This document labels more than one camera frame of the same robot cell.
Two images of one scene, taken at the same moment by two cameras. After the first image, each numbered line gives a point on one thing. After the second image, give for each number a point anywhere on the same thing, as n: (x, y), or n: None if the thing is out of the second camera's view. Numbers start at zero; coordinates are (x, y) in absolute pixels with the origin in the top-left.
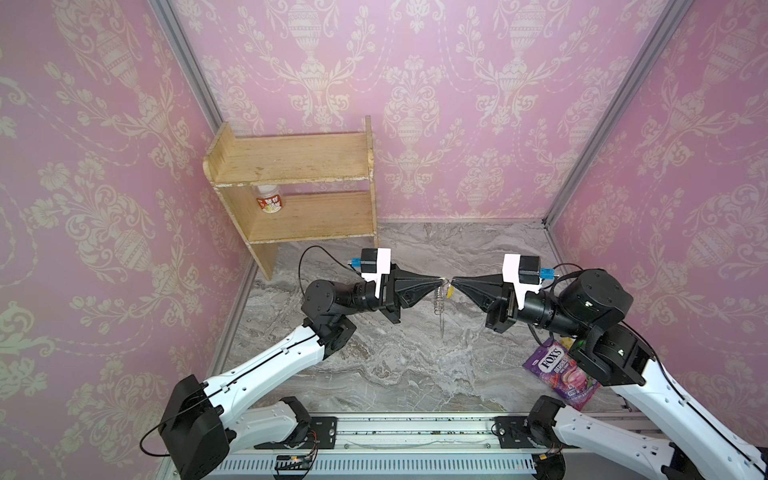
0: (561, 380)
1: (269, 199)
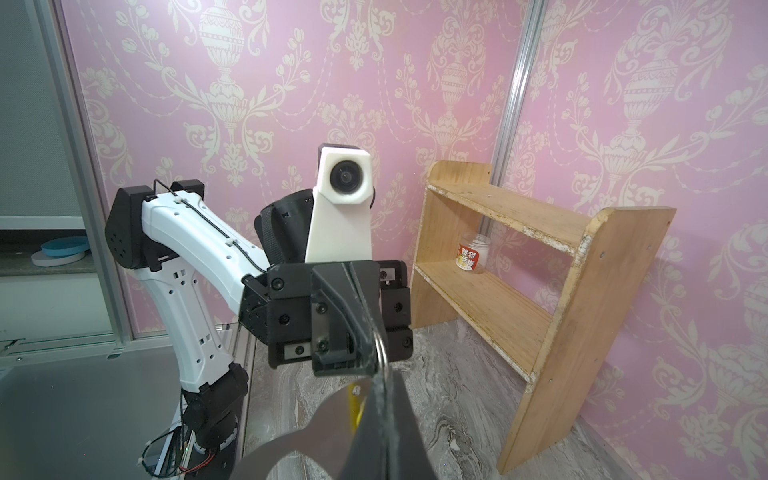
0: None
1: (473, 253)
